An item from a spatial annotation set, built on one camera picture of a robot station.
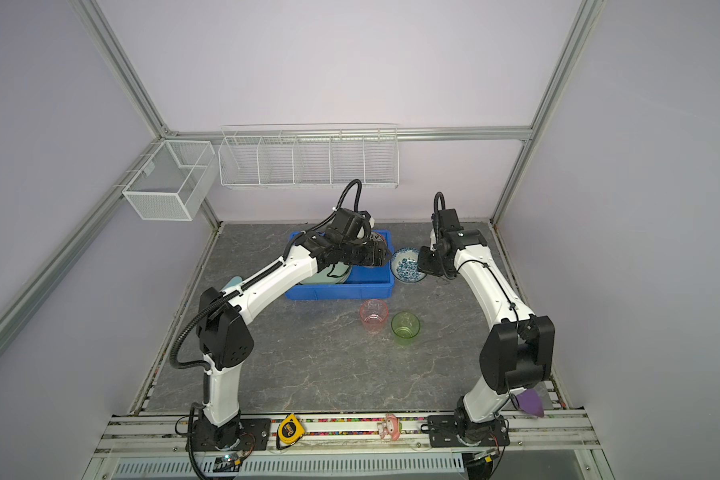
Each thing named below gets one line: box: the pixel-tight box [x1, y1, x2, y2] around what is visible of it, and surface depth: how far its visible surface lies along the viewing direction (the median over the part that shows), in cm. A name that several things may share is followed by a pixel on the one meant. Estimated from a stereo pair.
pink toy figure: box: [378, 414, 401, 442], surface depth 74 cm
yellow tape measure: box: [276, 413, 305, 450], surface depth 75 cm
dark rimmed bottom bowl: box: [390, 247, 427, 283], surface depth 89 cm
